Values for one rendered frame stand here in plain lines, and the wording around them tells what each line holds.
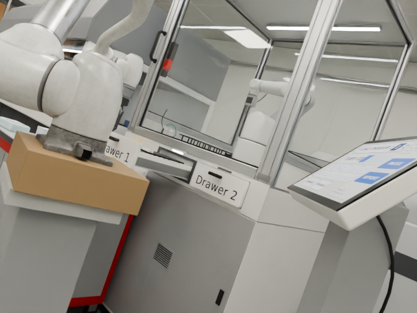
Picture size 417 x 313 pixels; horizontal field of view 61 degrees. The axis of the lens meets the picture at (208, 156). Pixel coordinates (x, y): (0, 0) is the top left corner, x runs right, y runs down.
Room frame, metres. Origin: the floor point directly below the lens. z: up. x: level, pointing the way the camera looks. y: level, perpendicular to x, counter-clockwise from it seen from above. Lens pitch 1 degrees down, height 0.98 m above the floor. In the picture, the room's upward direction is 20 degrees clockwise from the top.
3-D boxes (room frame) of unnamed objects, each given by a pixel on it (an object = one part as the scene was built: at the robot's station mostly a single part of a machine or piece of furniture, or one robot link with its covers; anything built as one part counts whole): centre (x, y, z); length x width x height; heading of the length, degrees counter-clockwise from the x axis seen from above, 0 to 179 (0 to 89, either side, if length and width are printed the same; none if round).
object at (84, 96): (0.97, 0.37, 1.02); 0.18 x 0.16 x 0.22; 98
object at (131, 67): (1.73, 0.51, 1.23); 0.13 x 0.11 x 0.16; 98
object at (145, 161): (1.62, 0.23, 0.86); 0.40 x 0.26 x 0.06; 137
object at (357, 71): (1.70, -0.56, 1.52); 0.87 x 0.01 x 0.86; 137
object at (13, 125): (1.74, 0.96, 0.78); 0.15 x 0.10 x 0.04; 54
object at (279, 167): (2.03, -0.20, 1.47); 1.02 x 0.95 x 1.04; 47
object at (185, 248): (2.02, -0.21, 0.40); 1.03 x 0.95 x 0.80; 47
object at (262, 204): (2.03, -0.20, 0.87); 1.02 x 0.95 x 0.14; 47
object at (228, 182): (1.48, -0.08, 0.87); 0.29 x 0.02 x 0.11; 47
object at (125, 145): (1.46, 0.37, 0.87); 0.29 x 0.02 x 0.11; 47
